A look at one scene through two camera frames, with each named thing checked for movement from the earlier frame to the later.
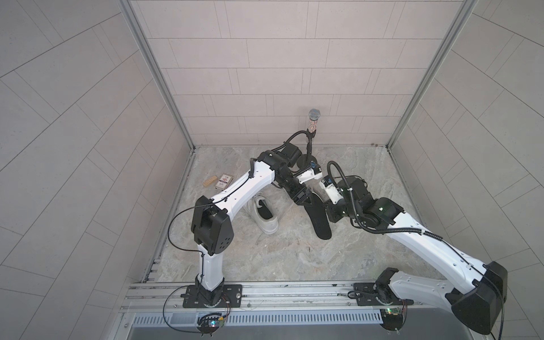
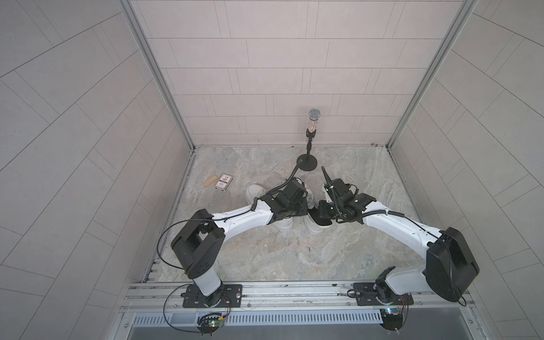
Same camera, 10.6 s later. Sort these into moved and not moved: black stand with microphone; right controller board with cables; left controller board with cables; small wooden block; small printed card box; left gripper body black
Moved: left gripper body black
Not moved: left controller board with cables; black stand with microphone; small printed card box; small wooden block; right controller board with cables
